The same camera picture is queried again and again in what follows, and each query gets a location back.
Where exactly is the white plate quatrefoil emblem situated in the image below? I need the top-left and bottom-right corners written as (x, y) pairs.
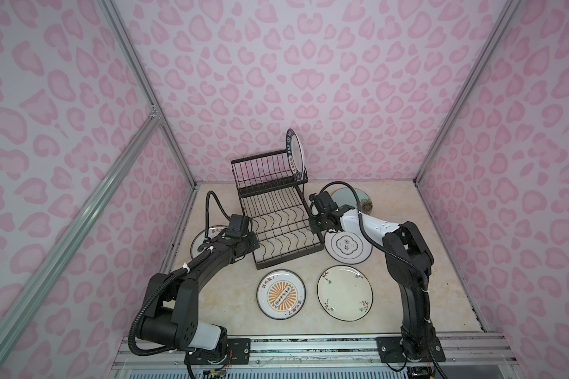
top-left (325, 232), bottom-right (373, 265)

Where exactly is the dark green rim plate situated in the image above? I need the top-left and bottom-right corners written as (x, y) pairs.
top-left (285, 128), bottom-right (305, 180)

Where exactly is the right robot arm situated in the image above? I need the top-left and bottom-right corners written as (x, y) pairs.
top-left (309, 191), bottom-right (437, 362)

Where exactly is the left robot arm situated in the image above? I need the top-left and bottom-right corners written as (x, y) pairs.
top-left (127, 230), bottom-right (259, 356)

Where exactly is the light blue flower plate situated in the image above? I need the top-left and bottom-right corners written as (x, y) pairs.
top-left (331, 187), bottom-right (373, 215)

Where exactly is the orange sunburst plate left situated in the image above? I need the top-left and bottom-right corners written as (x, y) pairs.
top-left (190, 225), bottom-right (227, 259)

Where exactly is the orange sunburst plate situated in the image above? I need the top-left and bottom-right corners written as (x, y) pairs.
top-left (190, 225), bottom-right (227, 259)
top-left (256, 269), bottom-right (307, 320)

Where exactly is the orange sunburst plate centre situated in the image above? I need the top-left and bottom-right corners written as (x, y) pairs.
top-left (256, 269), bottom-right (307, 320)

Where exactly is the cream floral rim plate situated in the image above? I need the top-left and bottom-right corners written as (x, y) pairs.
top-left (317, 265), bottom-right (374, 322)

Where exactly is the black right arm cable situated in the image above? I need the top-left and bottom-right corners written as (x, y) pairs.
top-left (316, 181), bottom-right (449, 379)

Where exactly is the black wire dish rack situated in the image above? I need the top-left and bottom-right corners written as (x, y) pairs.
top-left (231, 149), bottom-right (324, 270)

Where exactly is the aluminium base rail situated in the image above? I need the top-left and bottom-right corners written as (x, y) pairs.
top-left (109, 332), bottom-right (524, 378)

